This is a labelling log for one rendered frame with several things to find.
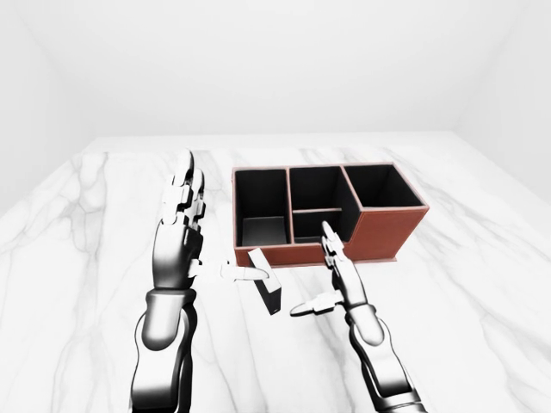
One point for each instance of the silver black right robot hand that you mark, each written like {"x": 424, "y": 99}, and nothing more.
{"x": 351, "y": 286}

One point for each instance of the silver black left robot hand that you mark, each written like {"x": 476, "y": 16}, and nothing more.
{"x": 172, "y": 254}

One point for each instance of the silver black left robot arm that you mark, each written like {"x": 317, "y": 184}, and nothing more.
{"x": 161, "y": 348}

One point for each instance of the red-brown desk caddy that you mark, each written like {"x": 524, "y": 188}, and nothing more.
{"x": 327, "y": 211}

